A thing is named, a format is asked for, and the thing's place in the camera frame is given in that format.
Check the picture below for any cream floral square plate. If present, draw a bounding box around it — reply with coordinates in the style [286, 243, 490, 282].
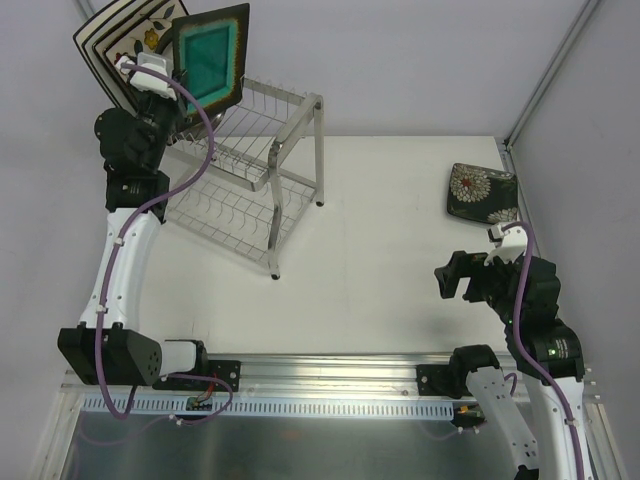
[81, 1, 159, 112]
[92, 0, 188, 104]

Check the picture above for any black dahlia square plate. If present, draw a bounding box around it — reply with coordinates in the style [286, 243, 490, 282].
[446, 163, 519, 225]

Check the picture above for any white square plate black rim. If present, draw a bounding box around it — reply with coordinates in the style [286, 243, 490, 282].
[72, 0, 141, 109]

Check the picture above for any round cream plate brown rim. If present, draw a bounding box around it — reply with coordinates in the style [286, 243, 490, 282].
[154, 31, 226, 143]

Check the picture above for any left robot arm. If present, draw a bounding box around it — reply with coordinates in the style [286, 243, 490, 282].
[57, 93, 210, 390]

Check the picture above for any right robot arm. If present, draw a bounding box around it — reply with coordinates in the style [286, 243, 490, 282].
[428, 251, 593, 479]

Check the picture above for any steel two-tier dish rack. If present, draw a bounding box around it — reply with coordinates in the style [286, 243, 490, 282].
[165, 79, 325, 280]

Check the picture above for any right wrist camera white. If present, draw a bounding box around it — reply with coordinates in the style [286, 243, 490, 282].
[484, 222, 528, 266]

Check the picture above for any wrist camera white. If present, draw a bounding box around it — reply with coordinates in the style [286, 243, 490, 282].
[115, 52, 177, 101]
[484, 222, 528, 266]

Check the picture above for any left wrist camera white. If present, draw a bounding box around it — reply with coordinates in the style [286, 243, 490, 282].
[115, 52, 177, 101]

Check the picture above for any left aluminium frame post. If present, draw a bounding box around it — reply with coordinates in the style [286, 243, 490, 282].
[73, 0, 97, 22]

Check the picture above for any aluminium frame post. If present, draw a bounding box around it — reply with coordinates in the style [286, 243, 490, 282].
[73, 0, 97, 22]
[502, 0, 601, 151]

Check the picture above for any aluminium mounting rail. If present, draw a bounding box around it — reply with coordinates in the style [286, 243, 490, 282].
[59, 352, 599, 401]

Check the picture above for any slotted cable duct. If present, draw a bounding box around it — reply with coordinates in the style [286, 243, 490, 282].
[79, 397, 454, 420]

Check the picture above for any right aluminium frame post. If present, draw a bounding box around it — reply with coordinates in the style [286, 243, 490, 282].
[502, 0, 601, 151]

